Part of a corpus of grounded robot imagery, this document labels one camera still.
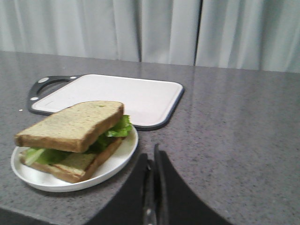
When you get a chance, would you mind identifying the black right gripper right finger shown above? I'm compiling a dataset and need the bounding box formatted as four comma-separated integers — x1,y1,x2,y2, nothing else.
154,144,230,225

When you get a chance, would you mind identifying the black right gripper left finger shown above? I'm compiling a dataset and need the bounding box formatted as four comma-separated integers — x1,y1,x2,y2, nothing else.
88,154,154,225

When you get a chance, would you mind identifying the bread slice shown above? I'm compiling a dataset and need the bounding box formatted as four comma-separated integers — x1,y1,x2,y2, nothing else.
14,101,124,153
19,136,124,183

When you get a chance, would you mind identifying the green lettuce leaf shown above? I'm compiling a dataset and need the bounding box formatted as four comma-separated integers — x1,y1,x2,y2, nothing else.
19,115,132,168

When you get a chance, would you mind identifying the white round plate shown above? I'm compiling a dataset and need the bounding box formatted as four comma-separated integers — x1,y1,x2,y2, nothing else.
11,127,139,193

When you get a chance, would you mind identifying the white cutting board black rim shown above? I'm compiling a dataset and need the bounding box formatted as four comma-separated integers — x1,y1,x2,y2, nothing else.
27,74,184,131

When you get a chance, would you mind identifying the grey white curtain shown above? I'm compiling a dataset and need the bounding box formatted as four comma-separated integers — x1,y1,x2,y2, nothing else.
0,0,300,73

